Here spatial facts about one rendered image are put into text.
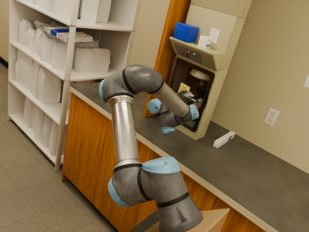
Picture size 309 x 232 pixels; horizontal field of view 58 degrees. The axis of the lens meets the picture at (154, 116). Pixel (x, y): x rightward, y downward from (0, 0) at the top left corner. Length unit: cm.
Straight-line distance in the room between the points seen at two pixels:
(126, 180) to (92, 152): 123
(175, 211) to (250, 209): 58
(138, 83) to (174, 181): 41
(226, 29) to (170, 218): 109
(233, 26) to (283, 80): 55
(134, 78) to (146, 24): 155
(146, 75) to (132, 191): 45
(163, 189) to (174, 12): 116
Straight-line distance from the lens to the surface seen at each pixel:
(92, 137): 215
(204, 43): 163
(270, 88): 201
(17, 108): 365
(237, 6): 165
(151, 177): 93
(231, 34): 165
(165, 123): 144
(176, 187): 93
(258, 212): 145
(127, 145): 104
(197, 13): 177
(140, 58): 266
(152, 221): 117
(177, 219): 94
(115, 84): 114
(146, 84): 112
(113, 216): 223
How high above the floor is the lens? 175
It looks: 24 degrees down
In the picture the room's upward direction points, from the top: 14 degrees clockwise
